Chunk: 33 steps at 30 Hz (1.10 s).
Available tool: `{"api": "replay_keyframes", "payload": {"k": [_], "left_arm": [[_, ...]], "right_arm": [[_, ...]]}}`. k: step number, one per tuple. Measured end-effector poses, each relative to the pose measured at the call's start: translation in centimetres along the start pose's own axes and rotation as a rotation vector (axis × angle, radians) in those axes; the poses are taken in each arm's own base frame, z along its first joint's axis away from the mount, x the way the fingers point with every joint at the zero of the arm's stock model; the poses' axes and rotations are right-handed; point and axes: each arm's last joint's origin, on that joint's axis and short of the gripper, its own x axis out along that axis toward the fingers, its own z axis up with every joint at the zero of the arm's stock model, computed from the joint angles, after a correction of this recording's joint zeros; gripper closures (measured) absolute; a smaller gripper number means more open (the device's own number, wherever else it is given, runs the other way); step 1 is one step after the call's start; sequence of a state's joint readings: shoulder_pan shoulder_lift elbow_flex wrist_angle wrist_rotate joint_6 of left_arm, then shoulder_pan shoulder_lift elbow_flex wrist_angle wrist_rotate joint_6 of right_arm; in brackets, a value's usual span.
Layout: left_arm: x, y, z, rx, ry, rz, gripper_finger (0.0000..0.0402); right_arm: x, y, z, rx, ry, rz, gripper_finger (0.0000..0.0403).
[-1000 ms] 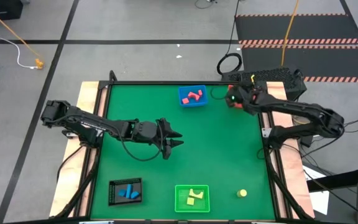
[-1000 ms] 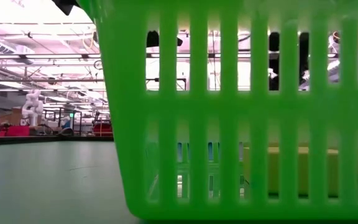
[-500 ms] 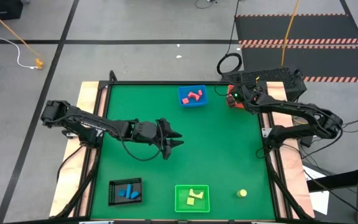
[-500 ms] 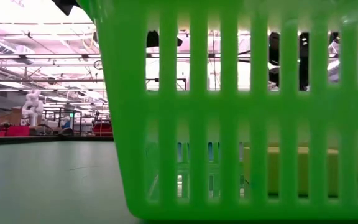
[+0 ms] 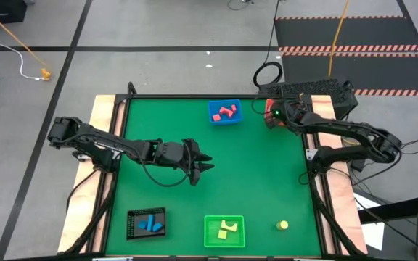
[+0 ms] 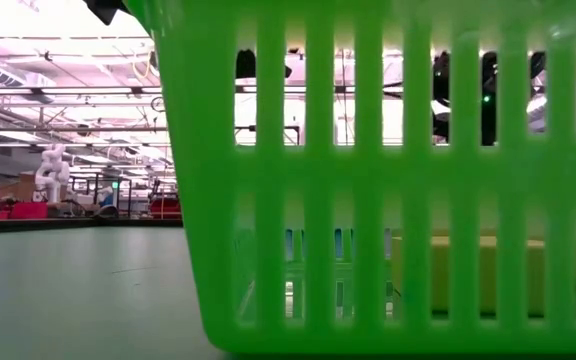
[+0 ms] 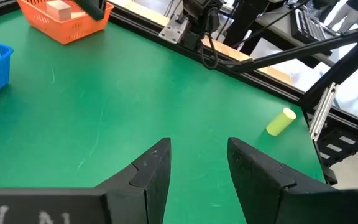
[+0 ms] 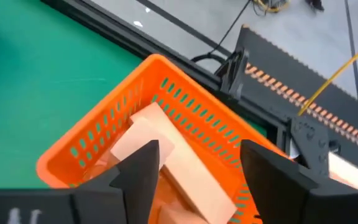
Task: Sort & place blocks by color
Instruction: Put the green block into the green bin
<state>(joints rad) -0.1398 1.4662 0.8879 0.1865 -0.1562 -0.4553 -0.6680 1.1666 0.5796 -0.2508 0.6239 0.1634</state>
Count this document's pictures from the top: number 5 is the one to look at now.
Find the white paper sheet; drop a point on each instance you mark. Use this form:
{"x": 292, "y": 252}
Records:
{"x": 374, "y": 232}

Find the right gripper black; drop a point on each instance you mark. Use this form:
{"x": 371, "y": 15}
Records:
{"x": 285, "y": 112}

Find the blue rectangular block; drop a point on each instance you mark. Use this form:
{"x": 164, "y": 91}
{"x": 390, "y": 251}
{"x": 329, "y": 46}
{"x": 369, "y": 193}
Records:
{"x": 150, "y": 222}

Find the red arch block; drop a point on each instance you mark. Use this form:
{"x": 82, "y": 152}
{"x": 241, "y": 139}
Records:
{"x": 226, "y": 112}

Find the yellow cylinder block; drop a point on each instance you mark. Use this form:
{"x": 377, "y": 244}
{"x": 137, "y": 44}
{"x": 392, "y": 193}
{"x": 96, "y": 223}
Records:
{"x": 282, "y": 225}

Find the red plastic basket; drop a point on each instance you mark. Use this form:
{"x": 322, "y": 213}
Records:
{"x": 267, "y": 107}

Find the black hazard-striped floor mat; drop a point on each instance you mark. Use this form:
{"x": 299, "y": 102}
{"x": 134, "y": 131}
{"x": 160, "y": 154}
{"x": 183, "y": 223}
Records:
{"x": 376, "y": 72}
{"x": 347, "y": 32}

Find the black mesh computer case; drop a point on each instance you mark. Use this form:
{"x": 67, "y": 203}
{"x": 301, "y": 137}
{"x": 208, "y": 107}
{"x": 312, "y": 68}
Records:
{"x": 310, "y": 88}

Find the silver aluminium rail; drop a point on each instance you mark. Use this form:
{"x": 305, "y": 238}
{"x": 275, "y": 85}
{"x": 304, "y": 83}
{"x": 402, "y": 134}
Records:
{"x": 308, "y": 259}
{"x": 112, "y": 259}

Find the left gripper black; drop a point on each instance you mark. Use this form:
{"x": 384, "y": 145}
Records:
{"x": 171, "y": 154}

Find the black table frame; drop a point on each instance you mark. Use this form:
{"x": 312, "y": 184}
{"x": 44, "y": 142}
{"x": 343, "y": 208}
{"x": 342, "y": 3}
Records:
{"x": 194, "y": 96}

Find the wooden table side board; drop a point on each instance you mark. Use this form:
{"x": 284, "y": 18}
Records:
{"x": 343, "y": 188}
{"x": 102, "y": 108}

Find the yellow-green arch block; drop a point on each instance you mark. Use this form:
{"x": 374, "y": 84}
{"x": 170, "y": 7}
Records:
{"x": 229, "y": 227}

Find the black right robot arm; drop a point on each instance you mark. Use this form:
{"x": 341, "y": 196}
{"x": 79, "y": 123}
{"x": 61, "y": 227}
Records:
{"x": 339, "y": 125}

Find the green plastic basket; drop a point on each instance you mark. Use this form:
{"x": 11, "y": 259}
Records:
{"x": 236, "y": 241}

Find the black plastic basket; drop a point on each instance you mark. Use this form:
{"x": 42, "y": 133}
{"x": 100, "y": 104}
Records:
{"x": 146, "y": 235}

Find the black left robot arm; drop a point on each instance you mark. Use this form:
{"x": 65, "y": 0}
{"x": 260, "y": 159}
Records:
{"x": 100, "y": 143}

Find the blue plastic basket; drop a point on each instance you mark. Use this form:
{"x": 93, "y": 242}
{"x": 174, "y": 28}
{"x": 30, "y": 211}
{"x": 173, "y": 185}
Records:
{"x": 225, "y": 121}

